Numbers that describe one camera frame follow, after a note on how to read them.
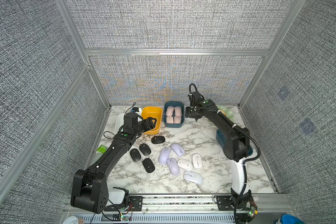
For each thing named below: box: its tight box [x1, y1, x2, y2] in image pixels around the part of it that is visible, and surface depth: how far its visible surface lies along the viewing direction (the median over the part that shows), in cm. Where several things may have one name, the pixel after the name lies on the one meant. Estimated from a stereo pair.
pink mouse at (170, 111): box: [165, 105, 175, 117], surface depth 115 cm
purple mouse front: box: [167, 157, 181, 176], surface depth 86 cm
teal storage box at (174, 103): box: [163, 100, 185, 128], surface depth 108 cm
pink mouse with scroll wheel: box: [174, 106, 182, 117], surface depth 115 cm
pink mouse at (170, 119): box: [166, 115, 174, 124], surface depth 108 cm
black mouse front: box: [142, 157, 156, 174], surface depth 87 cm
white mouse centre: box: [177, 158, 193, 171], surface depth 87 cm
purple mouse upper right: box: [170, 142, 185, 157], surface depth 92 cm
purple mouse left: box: [158, 147, 171, 165], surface depth 92 cm
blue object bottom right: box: [280, 214, 306, 224], surface depth 63 cm
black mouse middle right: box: [139, 143, 152, 156], surface depth 94 cm
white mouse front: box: [183, 170, 203, 185], surface depth 83 cm
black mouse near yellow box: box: [151, 135, 166, 145], surface depth 99 cm
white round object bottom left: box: [62, 216, 79, 224], surface depth 66 cm
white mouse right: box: [192, 153, 203, 169], surface depth 88 cm
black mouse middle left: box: [129, 148, 142, 162], surface depth 92 cm
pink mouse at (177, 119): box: [173, 115, 182, 124], surface depth 108 cm
